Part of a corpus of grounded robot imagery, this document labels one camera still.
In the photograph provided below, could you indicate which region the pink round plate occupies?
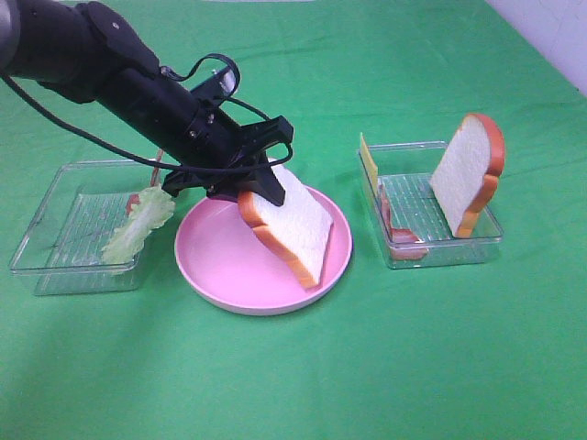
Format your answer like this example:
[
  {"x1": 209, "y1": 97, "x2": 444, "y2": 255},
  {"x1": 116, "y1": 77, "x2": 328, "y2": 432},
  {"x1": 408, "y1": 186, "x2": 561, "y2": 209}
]
[{"x1": 174, "y1": 188, "x2": 353, "y2": 316}]

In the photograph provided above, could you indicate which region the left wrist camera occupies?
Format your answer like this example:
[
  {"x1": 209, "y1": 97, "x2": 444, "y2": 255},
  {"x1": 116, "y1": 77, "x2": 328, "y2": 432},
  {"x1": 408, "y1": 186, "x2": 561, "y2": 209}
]
[{"x1": 190, "y1": 67, "x2": 240, "y2": 105}]

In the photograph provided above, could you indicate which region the clear plastic tray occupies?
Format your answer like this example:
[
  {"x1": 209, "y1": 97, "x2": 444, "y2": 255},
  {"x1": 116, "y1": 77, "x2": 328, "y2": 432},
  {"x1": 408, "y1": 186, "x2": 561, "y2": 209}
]
[
  {"x1": 10, "y1": 159, "x2": 151, "y2": 296},
  {"x1": 358, "y1": 140, "x2": 503, "y2": 270}
]

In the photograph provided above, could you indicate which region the right clear plastic tray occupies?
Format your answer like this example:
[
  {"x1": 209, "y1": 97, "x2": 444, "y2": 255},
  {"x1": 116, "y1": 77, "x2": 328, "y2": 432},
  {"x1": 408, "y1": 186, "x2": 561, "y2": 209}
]
[{"x1": 358, "y1": 140, "x2": 503, "y2": 270}]

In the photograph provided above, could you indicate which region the green tablecloth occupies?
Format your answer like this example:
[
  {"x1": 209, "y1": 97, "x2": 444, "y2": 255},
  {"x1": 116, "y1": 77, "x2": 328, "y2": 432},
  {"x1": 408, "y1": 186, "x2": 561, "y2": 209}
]
[{"x1": 1, "y1": 1, "x2": 586, "y2": 439}]

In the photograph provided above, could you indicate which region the left clear plastic tray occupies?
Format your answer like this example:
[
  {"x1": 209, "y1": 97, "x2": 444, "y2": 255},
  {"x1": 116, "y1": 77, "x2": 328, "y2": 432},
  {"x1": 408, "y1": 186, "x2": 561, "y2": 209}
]
[{"x1": 10, "y1": 159, "x2": 151, "y2": 296}]

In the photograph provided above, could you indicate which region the toy bread slice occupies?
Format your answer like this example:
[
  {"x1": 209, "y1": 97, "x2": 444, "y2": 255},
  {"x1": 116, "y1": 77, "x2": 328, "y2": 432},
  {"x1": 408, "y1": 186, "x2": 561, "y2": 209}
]
[
  {"x1": 430, "y1": 113, "x2": 505, "y2": 238},
  {"x1": 238, "y1": 165, "x2": 333, "y2": 289}
]

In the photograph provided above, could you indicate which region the yellow toy cheese slice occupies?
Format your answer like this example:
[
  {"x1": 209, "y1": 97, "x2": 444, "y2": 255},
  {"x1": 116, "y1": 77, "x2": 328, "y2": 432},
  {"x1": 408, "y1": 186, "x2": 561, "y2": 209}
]
[{"x1": 359, "y1": 132, "x2": 378, "y2": 197}]

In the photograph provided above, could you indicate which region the toy bacon strip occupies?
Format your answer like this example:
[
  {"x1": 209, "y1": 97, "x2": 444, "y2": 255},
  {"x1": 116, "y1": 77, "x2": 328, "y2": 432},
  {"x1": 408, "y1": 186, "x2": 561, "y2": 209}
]
[
  {"x1": 378, "y1": 183, "x2": 428, "y2": 260},
  {"x1": 126, "y1": 148, "x2": 164, "y2": 215}
]

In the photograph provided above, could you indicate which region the toy lettuce leaf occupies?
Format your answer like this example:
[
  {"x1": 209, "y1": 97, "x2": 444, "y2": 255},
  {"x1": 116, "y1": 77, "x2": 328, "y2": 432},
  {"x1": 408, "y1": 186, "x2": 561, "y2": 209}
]
[{"x1": 101, "y1": 185, "x2": 175, "y2": 265}]

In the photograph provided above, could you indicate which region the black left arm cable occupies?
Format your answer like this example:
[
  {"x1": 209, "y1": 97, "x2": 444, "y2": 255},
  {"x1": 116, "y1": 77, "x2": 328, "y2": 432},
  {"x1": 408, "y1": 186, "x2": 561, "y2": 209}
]
[{"x1": 0, "y1": 53, "x2": 294, "y2": 178}]

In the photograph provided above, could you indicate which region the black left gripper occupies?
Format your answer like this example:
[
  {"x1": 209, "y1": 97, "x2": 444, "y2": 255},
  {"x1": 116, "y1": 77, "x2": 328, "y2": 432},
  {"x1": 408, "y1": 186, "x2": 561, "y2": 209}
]
[{"x1": 161, "y1": 98, "x2": 294, "y2": 206}]

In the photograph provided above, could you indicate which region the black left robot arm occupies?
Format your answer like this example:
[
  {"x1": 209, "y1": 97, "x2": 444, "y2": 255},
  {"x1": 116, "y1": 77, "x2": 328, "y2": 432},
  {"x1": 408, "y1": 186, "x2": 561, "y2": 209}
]
[{"x1": 1, "y1": 1, "x2": 294, "y2": 205}]

